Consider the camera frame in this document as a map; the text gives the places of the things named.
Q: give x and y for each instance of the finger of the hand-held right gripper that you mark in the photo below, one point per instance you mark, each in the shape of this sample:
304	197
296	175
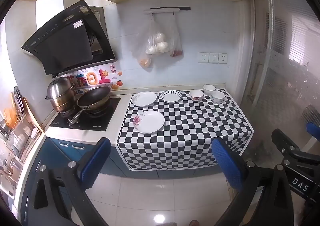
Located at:
285	141
313	131

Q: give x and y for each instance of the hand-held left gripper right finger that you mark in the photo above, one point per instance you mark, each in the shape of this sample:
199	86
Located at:
227	163

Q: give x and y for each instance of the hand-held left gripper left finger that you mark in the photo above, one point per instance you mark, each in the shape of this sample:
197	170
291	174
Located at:
97	163

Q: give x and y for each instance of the white bowl with blue dots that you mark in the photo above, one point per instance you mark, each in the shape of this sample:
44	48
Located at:
217	97

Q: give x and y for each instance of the white plate with floral print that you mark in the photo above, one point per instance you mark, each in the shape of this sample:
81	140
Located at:
150	122

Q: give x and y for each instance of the white bowl with red flowers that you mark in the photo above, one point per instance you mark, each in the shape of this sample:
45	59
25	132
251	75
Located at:
196	96

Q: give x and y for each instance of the plain white bowl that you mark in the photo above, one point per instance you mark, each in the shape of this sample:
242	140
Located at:
209	89

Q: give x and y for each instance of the plain white plate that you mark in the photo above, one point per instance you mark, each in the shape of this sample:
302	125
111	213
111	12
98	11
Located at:
144	99

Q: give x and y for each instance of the blue striped plate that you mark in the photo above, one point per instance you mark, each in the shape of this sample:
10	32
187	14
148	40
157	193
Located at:
171	96

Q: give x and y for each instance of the black gas stove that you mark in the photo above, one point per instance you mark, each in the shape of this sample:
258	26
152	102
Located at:
100	121

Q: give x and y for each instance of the black white checkered cloth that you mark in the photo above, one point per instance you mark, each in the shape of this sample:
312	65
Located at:
190	136

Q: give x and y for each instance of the dark frying pan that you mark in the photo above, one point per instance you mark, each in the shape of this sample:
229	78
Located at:
93	97

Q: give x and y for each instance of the person's foot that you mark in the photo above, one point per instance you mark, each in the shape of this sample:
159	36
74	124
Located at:
194	223

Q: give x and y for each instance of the frosted glass sliding door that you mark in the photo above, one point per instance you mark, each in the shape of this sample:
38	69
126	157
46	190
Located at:
280	65

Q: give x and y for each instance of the steel steamer pot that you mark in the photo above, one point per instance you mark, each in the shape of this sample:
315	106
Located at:
61	93

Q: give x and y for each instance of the wooden cutting board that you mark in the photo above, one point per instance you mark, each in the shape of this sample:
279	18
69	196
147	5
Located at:
31	116

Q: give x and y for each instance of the metal dish rack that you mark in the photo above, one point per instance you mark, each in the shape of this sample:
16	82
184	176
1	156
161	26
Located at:
17	138

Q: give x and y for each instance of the steel sink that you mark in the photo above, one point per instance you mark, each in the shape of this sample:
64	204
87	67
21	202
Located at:
10	178

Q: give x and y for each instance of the plastic bag of orange food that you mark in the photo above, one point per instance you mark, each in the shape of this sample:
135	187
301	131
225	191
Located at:
145	62

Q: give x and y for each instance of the plastic bag of red food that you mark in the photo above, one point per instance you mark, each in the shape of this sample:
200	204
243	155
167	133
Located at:
177	52

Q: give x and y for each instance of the black range hood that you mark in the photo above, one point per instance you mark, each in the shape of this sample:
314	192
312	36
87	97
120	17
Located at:
65	40

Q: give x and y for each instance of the plastic bag of white buns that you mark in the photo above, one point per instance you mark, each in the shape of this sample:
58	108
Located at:
158	43

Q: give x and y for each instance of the colourful wall stickers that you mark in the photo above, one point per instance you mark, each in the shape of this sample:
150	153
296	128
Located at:
102	78

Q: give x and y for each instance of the white wall socket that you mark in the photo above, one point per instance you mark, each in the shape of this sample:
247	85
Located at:
203	57
213	57
223	58

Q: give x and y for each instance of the white wall hook rail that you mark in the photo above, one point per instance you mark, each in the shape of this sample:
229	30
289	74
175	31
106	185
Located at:
162	10

